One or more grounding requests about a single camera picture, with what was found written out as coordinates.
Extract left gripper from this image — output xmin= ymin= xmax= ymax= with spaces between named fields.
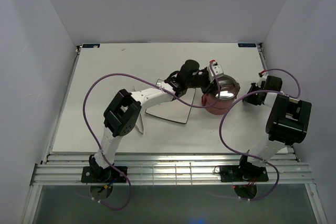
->
xmin=186 ymin=68 xmax=221 ymax=95

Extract pink bowl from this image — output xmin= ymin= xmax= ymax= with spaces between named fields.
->
xmin=205 ymin=104 xmax=230 ymax=115
xmin=202 ymin=94 xmax=236 ymax=107

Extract grey lunch box lid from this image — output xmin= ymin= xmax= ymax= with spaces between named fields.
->
xmin=209 ymin=75 xmax=240 ymax=102

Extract white square plate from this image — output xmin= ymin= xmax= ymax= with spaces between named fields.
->
xmin=143 ymin=81 xmax=191 ymax=124

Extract metal tongs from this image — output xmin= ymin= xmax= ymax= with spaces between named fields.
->
xmin=135 ymin=112 xmax=144 ymax=135

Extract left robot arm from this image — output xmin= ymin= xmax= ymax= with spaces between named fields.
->
xmin=89 ymin=60 xmax=223 ymax=182

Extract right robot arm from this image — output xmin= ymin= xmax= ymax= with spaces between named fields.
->
xmin=237 ymin=74 xmax=312 ymax=180

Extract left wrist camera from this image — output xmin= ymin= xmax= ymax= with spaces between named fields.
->
xmin=207 ymin=60 xmax=224 ymax=82

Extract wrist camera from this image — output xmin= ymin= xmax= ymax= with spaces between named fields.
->
xmin=258 ymin=70 xmax=268 ymax=86
xmin=207 ymin=60 xmax=224 ymax=82

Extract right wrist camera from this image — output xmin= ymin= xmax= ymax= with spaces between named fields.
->
xmin=258 ymin=70 xmax=268 ymax=86

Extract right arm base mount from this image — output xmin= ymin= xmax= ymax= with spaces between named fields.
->
xmin=214 ymin=163 xmax=269 ymax=182

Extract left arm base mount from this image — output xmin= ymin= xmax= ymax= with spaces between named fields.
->
xmin=80 ymin=166 xmax=127 ymax=184

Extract aluminium frame rail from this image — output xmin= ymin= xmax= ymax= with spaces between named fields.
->
xmin=30 ymin=151 xmax=314 ymax=186

